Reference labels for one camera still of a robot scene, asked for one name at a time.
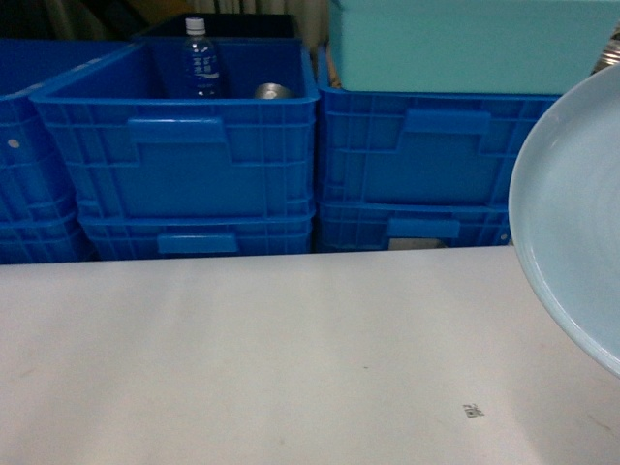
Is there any light blue oval tray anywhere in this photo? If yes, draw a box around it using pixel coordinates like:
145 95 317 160
509 66 619 375

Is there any blue crate bottom right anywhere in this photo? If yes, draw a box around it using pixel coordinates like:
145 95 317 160
314 201 512 252

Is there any blue crate top right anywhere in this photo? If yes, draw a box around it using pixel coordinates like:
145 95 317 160
316 47 563 208

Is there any round metal can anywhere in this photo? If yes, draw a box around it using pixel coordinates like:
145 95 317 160
254 82 295 100

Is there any clear plastic water bottle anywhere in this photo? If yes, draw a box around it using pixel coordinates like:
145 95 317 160
182 16 223 99

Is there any blue crate top centre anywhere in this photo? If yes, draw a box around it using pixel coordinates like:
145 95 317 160
31 39 319 219

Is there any blue crate bottom centre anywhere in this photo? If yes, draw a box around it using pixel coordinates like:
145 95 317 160
78 211 315 261

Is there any dark blue rear crate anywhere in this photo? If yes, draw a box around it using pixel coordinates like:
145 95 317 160
132 13 301 40

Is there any blue crate bottom left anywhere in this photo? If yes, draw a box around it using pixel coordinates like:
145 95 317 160
1 214 99 264

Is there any turquoise plastic box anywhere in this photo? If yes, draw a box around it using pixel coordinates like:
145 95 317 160
329 1 619 95

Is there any blue crate top left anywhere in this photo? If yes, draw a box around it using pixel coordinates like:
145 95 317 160
1 39 125 226

